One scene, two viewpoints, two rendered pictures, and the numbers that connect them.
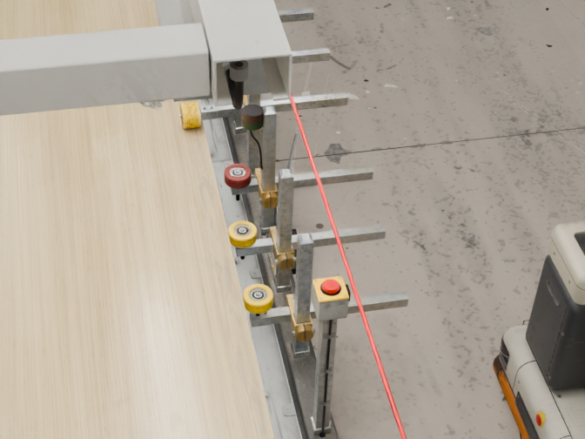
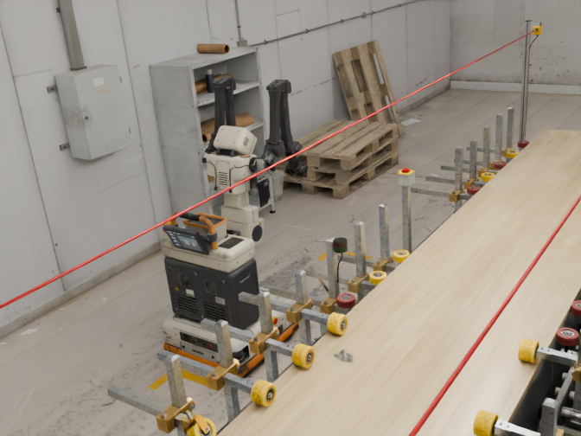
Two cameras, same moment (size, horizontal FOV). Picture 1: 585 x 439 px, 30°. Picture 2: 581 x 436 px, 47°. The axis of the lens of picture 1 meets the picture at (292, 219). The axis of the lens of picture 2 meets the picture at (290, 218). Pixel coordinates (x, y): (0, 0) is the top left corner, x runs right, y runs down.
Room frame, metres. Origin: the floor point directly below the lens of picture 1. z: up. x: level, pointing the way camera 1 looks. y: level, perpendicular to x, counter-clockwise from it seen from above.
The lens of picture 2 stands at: (4.31, 1.97, 2.36)
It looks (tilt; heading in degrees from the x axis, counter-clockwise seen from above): 22 degrees down; 229
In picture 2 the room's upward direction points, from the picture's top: 5 degrees counter-clockwise
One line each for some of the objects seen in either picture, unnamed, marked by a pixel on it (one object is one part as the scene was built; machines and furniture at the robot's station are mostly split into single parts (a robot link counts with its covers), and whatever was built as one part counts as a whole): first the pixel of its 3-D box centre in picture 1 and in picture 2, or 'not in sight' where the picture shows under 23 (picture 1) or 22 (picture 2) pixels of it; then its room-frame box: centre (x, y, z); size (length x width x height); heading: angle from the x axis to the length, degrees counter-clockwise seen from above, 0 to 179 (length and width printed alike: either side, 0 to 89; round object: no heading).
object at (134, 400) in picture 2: not in sight; (146, 405); (3.49, 0.19, 0.95); 0.36 x 0.03 x 0.03; 103
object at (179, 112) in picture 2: not in sight; (217, 144); (1.02, -2.71, 0.78); 0.90 x 0.45 x 1.55; 13
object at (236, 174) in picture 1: (238, 185); (346, 307); (2.47, 0.17, 0.85); 0.08 x 0.08 x 0.11
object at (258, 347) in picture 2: not in sight; (264, 339); (2.95, 0.19, 0.95); 0.14 x 0.06 x 0.05; 13
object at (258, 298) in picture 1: (258, 307); (401, 262); (1.97, 0.08, 0.85); 0.08 x 0.08 x 0.11
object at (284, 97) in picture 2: not in sight; (284, 117); (1.73, -0.98, 1.41); 0.11 x 0.06 x 0.43; 103
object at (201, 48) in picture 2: not in sight; (213, 48); (0.91, -2.74, 1.59); 0.30 x 0.08 x 0.08; 103
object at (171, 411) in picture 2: not in sight; (175, 413); (3.44, 0.30, 0.95); 0.14 x 0.06 x 0.05; 13
